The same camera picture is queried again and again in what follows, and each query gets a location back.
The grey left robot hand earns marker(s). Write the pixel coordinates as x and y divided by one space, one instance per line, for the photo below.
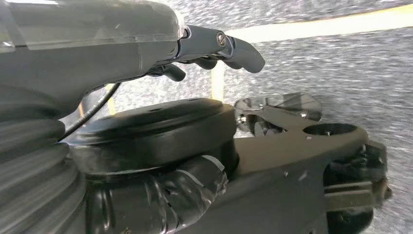
80 48

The black round robot disc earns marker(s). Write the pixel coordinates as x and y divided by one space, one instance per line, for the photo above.
155 135

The shiny metal plate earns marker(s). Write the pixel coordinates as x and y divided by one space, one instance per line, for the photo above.
290 103

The yellow floor tape line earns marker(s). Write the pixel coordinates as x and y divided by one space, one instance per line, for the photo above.
322 27

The dark grey robot bracket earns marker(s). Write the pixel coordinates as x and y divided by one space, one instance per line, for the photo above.
274 193

